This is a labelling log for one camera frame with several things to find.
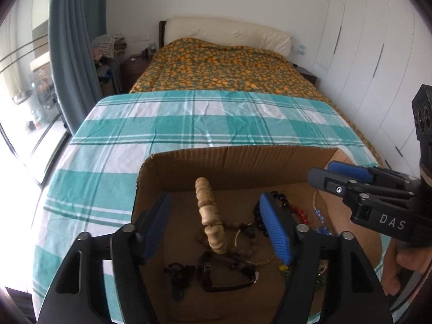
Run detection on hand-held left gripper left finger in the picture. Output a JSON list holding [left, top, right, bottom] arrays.
[[37, 192, 173, 324]]

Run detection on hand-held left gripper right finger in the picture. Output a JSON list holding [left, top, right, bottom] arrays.
[[258, 192, 394, 324]]

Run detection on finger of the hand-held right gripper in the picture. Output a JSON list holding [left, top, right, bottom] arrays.
[[307, 168, 416, 210], [327, 161, 419, 190]]

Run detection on black bead bracelet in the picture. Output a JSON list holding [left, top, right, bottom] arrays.
[[252, 192, 289, 240]]

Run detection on red bead bracelet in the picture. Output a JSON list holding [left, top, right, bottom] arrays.
[[290, 204, 309, 225]]

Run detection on gold bangle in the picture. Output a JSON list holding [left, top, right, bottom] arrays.
[[233, 229, 277, 267]]

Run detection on blue bead string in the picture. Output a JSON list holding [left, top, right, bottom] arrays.
[[312, 189, 333, 237]]

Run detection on light wooden barrel-bead bracelet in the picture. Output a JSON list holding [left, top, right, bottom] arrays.
[[195, 177, 227, 255]]

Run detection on dark brown bracelet green beads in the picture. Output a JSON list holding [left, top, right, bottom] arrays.
[[164, 262, 196, 301]]

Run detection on printed cardboard box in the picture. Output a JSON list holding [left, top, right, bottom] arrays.
[[133, 147, 383, 324]]

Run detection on person's right hand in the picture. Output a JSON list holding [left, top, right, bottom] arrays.
[[383, 239, 432, 298]]

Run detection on green checked blanket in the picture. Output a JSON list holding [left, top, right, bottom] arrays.
[[32, 90, 382, 324]]

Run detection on dark wooden nightstand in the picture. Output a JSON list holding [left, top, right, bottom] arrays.
[[297, 66, 318, 85], [121, 54, 152, 93]]

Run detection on white wardrobe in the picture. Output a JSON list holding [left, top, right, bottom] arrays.
[[314, 0, 432, 176]]

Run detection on orange floral quilt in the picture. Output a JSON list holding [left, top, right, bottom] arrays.
[[129, 38, 383, 166]]

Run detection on grey washing machine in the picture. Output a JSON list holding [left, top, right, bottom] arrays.
[[30, 71, 59, 110]]

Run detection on glass sliding door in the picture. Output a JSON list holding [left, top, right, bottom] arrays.
[[0, 0, 71, 190]]

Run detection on cream padded headboard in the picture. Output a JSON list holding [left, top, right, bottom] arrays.
[[158, 17, 292, 58]]

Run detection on pile of clothes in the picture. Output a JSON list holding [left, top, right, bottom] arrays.
[[91, 34, 127, 65]]

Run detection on plain brown cardboard box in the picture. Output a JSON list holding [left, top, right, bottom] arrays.
[[30, 57, 51, 72]]

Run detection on blue-grey curtain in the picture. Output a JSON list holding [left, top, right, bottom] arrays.
[[48, 0, 109, 136]]

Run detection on green bead bracelet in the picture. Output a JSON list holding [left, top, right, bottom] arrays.
[[315, 266, 328, 291]]

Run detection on dark glossy bracelet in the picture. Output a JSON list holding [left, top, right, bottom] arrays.
[[197, 251, 260, 292]]

